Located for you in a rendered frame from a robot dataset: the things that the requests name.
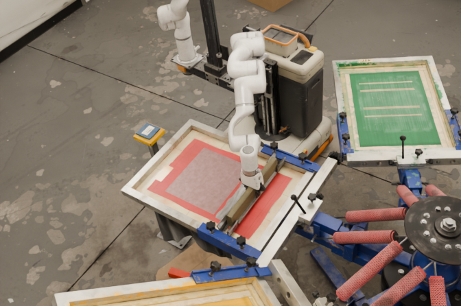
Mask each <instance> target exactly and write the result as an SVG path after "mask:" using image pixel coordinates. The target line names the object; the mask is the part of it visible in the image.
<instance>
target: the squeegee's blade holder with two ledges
mask: <svg viewBox="0 0 461 306"><path fill-rule="evenodd" d="M275 176H276V172H274V173H273V174H272V175H271V177H270V178H269V179H268V181H267V182H266V184H264V187H265V188H266V187H267V186H268V185H269V184H270V182H271V181H272V179H273V178H274V177H275ZM259 197H260V196H259ZM259 197H258V198H259ZM258 198H256V196H255V198H254V199H253V201H252V202H251V203H250V204H249V206H248V207H247V209H246V210H245V211H244V212H243V214H242V215H241V217H240V218H239V219H238V224H239V223H240V222H241V221H242V220H243V218H244V217H245V216H246V214H247V213H248V212H249V210H250V209H251V208H252V206H253V205H254V203H255V202H256V201H257V200H258Z"/></svg>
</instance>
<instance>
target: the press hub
mask: <svg viewBox="0 0 461 306"><path fill-rule="evenodd" d="M404 228H405V233H406V235H407V238H408V239H407V240H406V241H405V242H403V243H402V244H401V246H402V247H403V251H405V252H407V253H410V254H411V255H412V256H411V258H410V263H409V267H407V266H404V265H402V264H400V263H397V262H395V261H391V262H390V263H389V264H388V265H387V266H386V267H384V268H383V270H382V273H381V291H382V292H383V291H384V290H386V289H388V288H390V287H392V286H393V285H394V284H396V283H397V282H398V281H399V280H400V279H402V278H403V277H404V276H405V275H406V274H407V273H408V272H409V271H411V270H412V269H413V268H414V267H416V266H418V267H419V266H420V267H421V268H422V269H423V268H424V267H425V266H427V265H428V264H429V263H430V262H431V261H435V262H436V271H437V276H442V278H444V282H445V292H447V293H448V296H449V301H450V304H451V306H461V291H460V290H457V289H456V287H457V286H458V284H459V282H460V279H461V199H458V198H454V197H450V196H430V197H426V198H423V199H421V200H419V201H417V202H415V203H414V204H413V205H412V206H411V207H410V208H409V209H408V211H407V213H406V215H405V220H404ZM425 272H426V274H427V275H426V276H427V278H425V279H424V280H423V281H422V282H420V283H419V284H418V285H419V286H420V287H421V288H420V289H419V290H417V291H415V292H414V293H412V294H410V295H408V296H406V297H405V298H403V299H401V300H400V303H401V304H403V305H404V306H431V298H430V291H429V278H430V276H435V274H434V263H433V264H431V265H430V267H428V268H427V269H426V270H425Z"/></svg>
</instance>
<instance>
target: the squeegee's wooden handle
mask: <svg viewBox="0 0 461 306"><path fill-rule="evenodd" d="M276 166H277V159H276V158H274V157H272V158H271V159H270V160H269V161H268V162H267V164H266V165H265V167H264V168H263V169H262V170H261V173H262V176H263V186H264V184H266V182H267V181H268V179H269V178H270V177H271V175H272V174H273V173H274V172H275V171H276ZM255 192H256V191H255V189H253V188H252V187H248V188H247V190H246V191H245V192H244V194H243V195H242V196H241V198H240V199H239V200H238V201H237V202H236V204H235V205H234V207H233V208H232V209H231V210H230V211H229V213H228V214H227V215H226V220H227V224H228V225H229V226H232V225H233V223H234V222H235V220H238V219H239V218H240V217H241V215H242V214H243V212H244V211H245V210H246V209H247V207H248V206H249V204H250V203H251V202H252V201H253V199H254V198H255V196H256V195H255Z"/></svg>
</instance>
